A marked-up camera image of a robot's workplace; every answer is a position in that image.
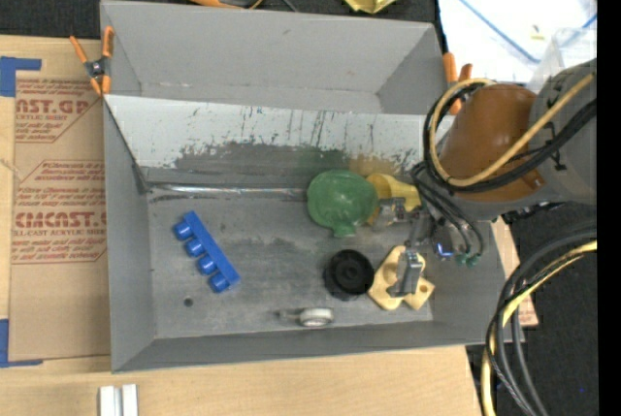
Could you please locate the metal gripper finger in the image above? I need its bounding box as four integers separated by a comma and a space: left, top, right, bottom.
373, 197, 412, 228
386, 248, 427, 299

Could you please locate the yellow toy cup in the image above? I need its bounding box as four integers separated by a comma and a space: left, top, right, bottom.
364, 173, 422, 227

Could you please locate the cream toy cheese piece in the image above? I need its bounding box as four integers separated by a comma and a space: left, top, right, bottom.
367, 244, 437, 311

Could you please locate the green toy lettuce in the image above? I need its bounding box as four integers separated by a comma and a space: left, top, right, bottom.
306, 169, 379, 240

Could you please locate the black round lid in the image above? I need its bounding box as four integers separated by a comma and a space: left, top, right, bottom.
322, 248, 376, 303

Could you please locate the blue block with four pegs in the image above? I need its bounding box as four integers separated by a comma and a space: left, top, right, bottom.
172, 209, 243, 294

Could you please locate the grey metal bin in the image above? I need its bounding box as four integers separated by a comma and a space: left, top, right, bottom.
99, 0, 526, 374

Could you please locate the brown cardboard board red print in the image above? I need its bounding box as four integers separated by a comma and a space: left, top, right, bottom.
0, 34, 539, 369

